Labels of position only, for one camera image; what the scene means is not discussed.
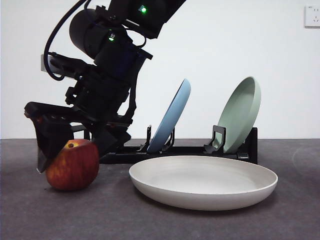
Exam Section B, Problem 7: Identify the red and yellow apple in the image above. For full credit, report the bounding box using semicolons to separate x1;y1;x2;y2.
45;138;100;192

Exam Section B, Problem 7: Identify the cream yellow plate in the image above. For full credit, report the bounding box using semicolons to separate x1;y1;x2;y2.
128;155;279;211

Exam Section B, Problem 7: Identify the light blue plate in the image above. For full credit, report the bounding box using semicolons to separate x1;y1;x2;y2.
146;78;192;153

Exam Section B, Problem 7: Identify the black plastic plate rack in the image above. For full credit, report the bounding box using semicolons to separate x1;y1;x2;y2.
72;124;258;165

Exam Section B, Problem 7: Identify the pale green plate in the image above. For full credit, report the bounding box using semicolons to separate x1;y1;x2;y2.
216;76;262;154

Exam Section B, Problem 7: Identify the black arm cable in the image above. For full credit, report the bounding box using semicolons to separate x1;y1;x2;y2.
43;0;88;81

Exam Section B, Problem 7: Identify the white wall socket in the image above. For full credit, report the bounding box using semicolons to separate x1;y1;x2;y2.
304;5;320;28

